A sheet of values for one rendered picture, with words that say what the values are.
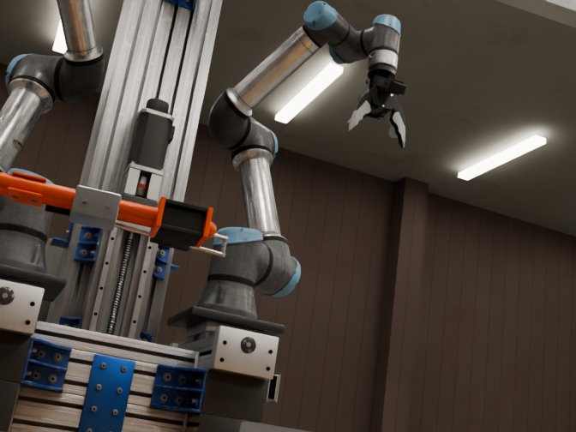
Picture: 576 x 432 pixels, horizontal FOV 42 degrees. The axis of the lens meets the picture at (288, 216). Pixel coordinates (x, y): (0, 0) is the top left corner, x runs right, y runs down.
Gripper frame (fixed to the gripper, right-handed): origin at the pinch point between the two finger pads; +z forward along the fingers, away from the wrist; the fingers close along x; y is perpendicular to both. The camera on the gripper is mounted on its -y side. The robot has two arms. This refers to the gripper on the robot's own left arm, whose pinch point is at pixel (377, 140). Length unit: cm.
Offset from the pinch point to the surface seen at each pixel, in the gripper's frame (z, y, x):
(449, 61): -245, 304, -211
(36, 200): 46, -34, 74
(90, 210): 46, -38, 66
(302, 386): 0, 556, -229
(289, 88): -245, 428, -123
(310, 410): 21, 555, -242
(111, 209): 45, -38, 63
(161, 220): 45, -40, 56
